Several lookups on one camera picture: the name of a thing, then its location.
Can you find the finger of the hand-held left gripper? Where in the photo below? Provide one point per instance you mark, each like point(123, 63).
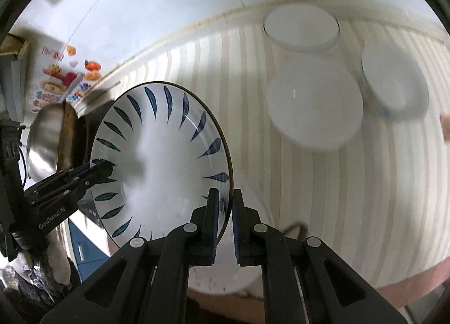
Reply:
point(81, 169)
point(100, 172)

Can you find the white bowl with blue pattern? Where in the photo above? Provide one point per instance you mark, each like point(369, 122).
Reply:
point(393, 81)

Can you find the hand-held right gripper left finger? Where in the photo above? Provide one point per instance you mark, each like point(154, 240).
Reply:
point(213, 229)

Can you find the blue leaf pattern plate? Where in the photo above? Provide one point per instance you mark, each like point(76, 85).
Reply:
point(158, 155)

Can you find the colourful wall sticker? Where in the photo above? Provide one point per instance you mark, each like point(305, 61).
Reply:
point(59, 77)

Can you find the large white plate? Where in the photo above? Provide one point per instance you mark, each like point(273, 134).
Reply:
point(225, 274)
point(314, 106)

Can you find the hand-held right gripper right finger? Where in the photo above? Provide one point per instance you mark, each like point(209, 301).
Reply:
point(237, 236)

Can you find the steel wok lid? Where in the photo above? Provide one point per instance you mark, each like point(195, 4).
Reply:
point(42, 141)

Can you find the blue cabinet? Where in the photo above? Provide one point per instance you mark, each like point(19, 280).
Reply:
point(86, 250)

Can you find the small shallow dish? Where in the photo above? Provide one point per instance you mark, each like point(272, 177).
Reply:
point(300, 30)

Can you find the steel wok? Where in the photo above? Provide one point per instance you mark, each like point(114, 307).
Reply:
point(72, 137)

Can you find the white cloth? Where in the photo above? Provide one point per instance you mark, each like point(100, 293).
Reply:
point(58, 260)

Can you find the shiny crinkled plastic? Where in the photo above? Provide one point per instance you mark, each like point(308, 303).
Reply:
point(28, 276)

